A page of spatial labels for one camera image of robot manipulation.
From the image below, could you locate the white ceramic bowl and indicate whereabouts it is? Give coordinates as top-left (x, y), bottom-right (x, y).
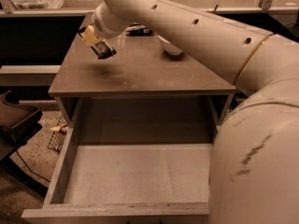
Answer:
top-left (158, 35), bottom-right (183, 56)

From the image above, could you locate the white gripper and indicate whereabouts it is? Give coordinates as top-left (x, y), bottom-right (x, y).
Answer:
top-left (82, 3), bottom-right (130, 47)

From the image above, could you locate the grey cabinet with counter top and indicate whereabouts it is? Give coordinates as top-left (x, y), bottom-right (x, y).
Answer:
top-left (49, 35), bottom-right (236, 145)

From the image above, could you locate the black rxbar chocolate wrapper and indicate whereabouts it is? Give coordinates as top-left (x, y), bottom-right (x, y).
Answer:
top-left (78, 26), bottom-right (116, 60)

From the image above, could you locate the wire mesh basket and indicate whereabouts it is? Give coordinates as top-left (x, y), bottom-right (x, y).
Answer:
top-left (48, 116), bottom-right (68, 153)

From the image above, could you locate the open grey top drawer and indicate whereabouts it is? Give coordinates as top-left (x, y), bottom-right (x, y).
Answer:
top-left (22, 126), bottom-right (212, 224)

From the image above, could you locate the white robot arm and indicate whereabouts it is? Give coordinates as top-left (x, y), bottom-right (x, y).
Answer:
top-left (85, 0), bottom-right (299, 224)

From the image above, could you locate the blue chip bag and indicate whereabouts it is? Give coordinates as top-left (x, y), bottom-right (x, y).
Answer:
top-left (125, 23), bottom-right (152, 36)

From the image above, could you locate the dark brown chair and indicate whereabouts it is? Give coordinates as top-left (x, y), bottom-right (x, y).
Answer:
top-left (0, 91), bottom-right (48, 197)

